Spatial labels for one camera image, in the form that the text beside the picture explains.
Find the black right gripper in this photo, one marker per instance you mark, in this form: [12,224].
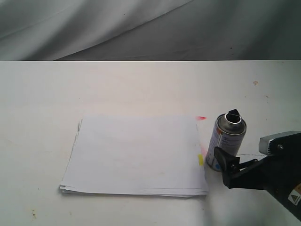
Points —
[280,176]

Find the silver spray paint can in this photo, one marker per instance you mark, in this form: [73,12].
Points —
[228,133]

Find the yellow sticky tab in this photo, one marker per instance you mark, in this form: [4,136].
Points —
[200,160]

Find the white paper stack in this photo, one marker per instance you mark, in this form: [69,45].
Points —
[136,156]

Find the white backdrop cloth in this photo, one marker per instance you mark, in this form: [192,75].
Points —
[52,29]

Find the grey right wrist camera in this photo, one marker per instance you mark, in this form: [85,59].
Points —
[281,144]

